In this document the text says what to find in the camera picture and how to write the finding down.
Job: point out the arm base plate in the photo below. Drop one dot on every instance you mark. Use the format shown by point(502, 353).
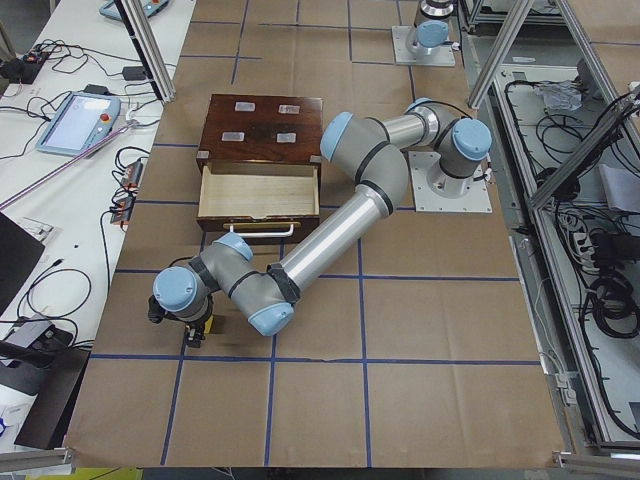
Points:
point(408, 51)
point(436, 192)

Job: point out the dark wooden drawer cabinet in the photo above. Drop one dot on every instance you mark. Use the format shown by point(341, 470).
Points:
point(261, 128)

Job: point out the teach pendant tablet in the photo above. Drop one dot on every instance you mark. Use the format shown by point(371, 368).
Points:
point(82, 120)

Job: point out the dark wooden board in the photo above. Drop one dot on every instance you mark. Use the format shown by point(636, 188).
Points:
point(48, 419)

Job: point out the black laptop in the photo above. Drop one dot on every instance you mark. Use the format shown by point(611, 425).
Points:
point(19, 254)

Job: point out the aluminium frame rail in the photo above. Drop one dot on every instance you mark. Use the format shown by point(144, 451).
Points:
point(503, 42)

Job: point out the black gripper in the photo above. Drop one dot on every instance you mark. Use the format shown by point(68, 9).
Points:
point(195, 336)

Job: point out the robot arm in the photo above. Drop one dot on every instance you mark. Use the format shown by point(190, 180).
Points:
point(430, 28)
point(371, 153)

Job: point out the light wooden drawer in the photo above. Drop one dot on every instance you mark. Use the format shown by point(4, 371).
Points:
point(262, 200)

